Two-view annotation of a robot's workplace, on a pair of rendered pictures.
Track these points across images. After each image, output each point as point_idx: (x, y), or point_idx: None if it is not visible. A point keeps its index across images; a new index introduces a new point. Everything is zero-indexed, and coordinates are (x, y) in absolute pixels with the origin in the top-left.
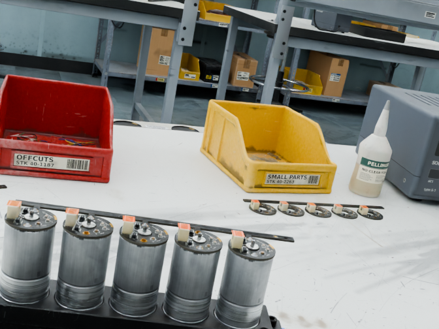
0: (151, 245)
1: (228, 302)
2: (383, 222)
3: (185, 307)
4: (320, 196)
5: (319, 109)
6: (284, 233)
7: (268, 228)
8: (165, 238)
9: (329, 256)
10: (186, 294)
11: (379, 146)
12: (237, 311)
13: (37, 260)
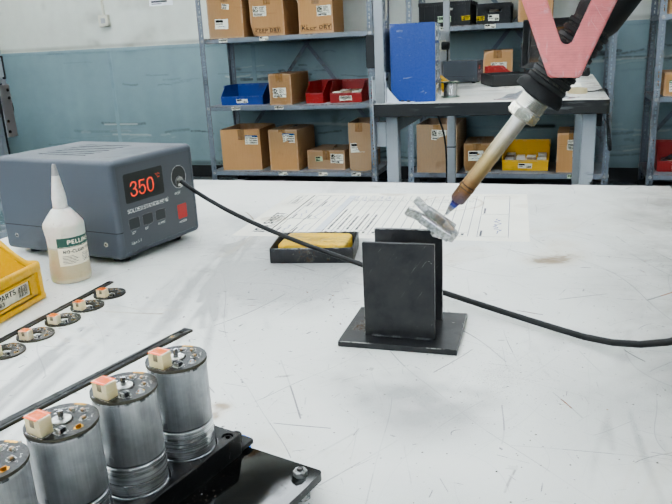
0: (93, 425)
1: (186, 433)
2: (130, 293)
3: (153, 471)
4: (40, 305)
5: None
6: (65, 358)
7: (41, 365)
8: (93, 408)
9: (136, 350)
10: (148, 455)
11: (70, 219)
12: (200, 435)
13: None
